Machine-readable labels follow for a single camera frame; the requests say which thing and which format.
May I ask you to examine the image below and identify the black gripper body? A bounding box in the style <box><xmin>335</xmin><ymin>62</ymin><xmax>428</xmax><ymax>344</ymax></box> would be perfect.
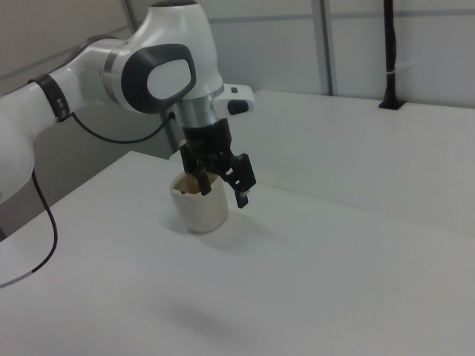
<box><xmin>181</xmin><ymin>118</ymin><xmax>243</xmax><ymax>172</ymax></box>

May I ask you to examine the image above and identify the small white trash can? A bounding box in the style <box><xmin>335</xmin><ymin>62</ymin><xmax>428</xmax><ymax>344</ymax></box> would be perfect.
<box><xmin>168</xmin><ymin>139</ymin><xmax>229</xmax><ymax>234</ymax></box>

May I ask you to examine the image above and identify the black pole stand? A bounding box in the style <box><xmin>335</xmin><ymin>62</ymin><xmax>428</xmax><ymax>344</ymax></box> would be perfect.
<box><xmin>378</xmin><ymin>0</ymin><xmax>406</xmax><ymax>111</ymax></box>

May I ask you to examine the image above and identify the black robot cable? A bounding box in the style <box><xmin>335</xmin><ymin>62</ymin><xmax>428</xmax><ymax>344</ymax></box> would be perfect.
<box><xmin>0</xmin><ymin>110</ymin><xmax>177</xmax><ymax>290</ymax></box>

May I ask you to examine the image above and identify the grey partition post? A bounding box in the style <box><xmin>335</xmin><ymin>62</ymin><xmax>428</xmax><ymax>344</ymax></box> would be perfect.
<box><xmin>310</xmin><ymin>0</ymin><xmax>334</xmax><ymax>96</ymax></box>
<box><xmin>121</xmin><ymin>0</ymin><xmax>144</xmax><ymax>36</ymax></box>

